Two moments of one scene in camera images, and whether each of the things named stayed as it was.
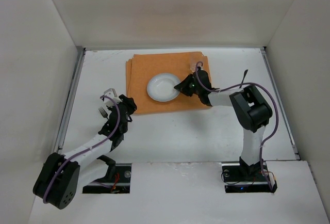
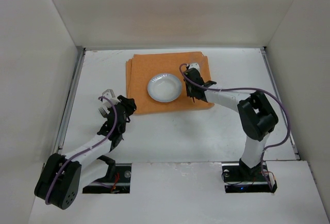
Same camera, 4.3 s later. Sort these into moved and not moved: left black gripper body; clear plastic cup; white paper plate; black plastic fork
Moved: clear plastic cup
Not moved: left black gripper body; black plastic fork; white paper plate
